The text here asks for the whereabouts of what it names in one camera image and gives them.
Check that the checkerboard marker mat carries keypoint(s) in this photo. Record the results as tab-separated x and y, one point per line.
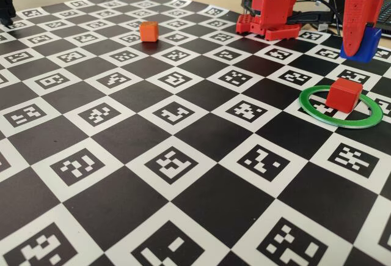
195	186

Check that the black laptop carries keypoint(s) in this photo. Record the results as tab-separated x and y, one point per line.
386	15

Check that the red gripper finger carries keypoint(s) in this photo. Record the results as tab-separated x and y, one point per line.
357	9

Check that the black base clamp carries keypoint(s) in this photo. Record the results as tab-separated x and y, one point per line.
246	1

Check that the flat black plug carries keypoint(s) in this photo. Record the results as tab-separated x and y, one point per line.
308	17

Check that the orange cube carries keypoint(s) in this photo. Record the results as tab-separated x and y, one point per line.
149	33

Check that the blue cube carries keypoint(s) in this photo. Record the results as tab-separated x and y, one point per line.
371	46

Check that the small silver adapter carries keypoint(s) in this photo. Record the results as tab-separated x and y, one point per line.
323	28

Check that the red printed robot arm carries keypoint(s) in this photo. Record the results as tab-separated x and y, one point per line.
275	3

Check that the red cube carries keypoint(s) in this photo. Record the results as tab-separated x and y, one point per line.
342	98

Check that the black clamp device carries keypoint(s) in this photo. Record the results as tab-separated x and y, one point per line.
6	6

